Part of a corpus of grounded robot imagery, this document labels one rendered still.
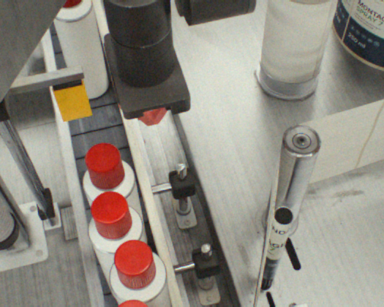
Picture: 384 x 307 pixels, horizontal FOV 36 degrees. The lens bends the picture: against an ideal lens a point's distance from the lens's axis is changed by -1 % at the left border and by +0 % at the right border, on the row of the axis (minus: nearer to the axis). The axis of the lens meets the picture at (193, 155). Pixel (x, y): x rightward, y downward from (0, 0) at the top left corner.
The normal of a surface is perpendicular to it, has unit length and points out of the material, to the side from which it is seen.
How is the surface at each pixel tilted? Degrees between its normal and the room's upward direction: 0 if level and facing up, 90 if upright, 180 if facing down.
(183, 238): 0
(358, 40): 90
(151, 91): 0
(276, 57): 89
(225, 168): 0
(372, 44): 90
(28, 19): 90
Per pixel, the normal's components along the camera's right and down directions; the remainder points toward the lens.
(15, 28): 0.94, 0.28
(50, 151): -0.01, -0.52
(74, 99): 0.27, 0.82
